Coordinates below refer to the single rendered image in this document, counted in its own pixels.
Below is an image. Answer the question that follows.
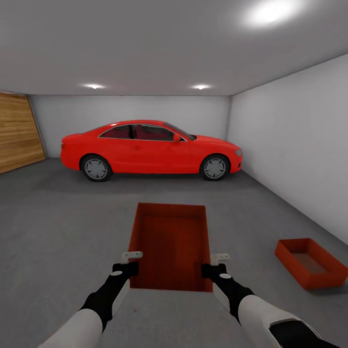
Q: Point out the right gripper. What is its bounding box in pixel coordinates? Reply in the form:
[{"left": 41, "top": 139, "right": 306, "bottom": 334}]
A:
[{"left": 201, "top": 263, "right": 227, "bottom": 279}]

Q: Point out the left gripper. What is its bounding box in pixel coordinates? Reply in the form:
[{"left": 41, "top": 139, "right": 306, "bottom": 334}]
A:
[{"left": 113, "top": 261, "right": 139, "bottom": 277}]

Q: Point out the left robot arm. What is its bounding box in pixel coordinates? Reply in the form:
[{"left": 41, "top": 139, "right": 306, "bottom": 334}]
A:
[{"left": 37, "top": 251, "right": 143, "bottom": 348}]

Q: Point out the storage box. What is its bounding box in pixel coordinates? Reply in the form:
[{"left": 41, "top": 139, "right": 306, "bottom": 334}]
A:
[
  {"left": 128, "top": 203, "right": 213, "bottom": 292},
  {"left": 274, "top": 238, "right": 348, "bottom": 290}
]

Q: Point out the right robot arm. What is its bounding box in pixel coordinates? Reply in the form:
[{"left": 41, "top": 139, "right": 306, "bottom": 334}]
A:
[{"left": 201, "top": 254, "right": 339, "bottom": 348}]

